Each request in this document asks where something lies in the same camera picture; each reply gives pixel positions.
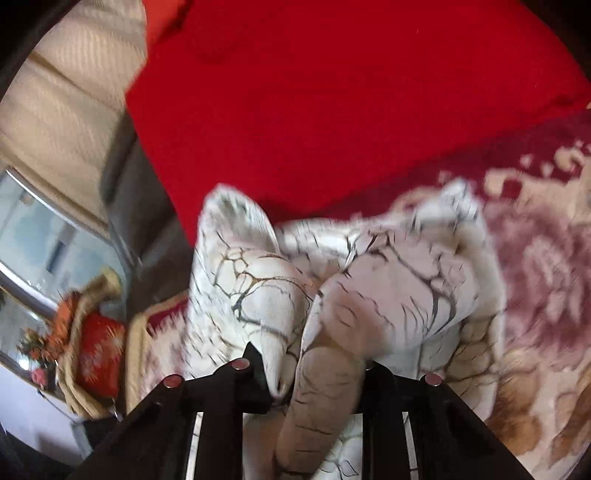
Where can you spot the silver refrigerator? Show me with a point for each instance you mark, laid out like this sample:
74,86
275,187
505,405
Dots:
41,249

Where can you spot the beige fur-trimmed coat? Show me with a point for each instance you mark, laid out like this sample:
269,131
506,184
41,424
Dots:
87,295

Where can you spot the red printed box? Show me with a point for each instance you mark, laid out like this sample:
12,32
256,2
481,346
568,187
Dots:
99,355

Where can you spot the orange black patterned cloth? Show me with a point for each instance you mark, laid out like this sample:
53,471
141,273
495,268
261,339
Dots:
64,318

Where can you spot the folded red blanket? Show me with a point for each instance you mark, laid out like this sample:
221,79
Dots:
346,101

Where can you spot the artificial flower bouquet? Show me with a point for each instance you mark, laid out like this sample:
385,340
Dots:
32,346

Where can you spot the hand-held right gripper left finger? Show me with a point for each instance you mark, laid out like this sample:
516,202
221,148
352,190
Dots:
249,385

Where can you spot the beige dotted curtain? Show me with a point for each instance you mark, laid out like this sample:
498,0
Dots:
69,115

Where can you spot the white crackle-patterned coat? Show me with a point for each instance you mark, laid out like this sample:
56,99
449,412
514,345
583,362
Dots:
392,286

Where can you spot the floral red beige blanket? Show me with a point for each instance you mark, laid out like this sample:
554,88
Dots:
545,277

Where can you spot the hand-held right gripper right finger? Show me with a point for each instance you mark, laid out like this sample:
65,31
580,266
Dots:
392,401

